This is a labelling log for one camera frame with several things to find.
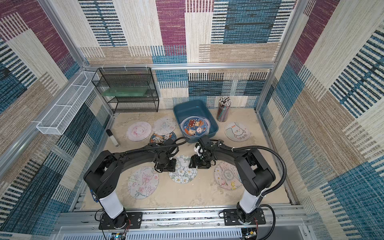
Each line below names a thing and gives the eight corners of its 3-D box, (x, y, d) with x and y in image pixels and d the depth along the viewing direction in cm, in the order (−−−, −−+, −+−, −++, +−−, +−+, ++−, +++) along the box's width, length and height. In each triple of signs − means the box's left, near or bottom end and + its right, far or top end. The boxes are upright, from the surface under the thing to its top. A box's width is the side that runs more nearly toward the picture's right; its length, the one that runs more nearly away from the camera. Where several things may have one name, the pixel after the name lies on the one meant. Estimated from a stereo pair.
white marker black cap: (116, 147, 102) (113, 143, 98) (108, 134, 108) (105, 130, 105) (120, 145, 103) (117, 141, 99) (111, 132, 110) (109, 128, 106)
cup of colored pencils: (216, 122, 115) (219, 104, 101) (215, 115, 120) (218, 96, 105) (227, 122, 115) (232, 104, 101) (226, 115, 120) (230, 96, 105)
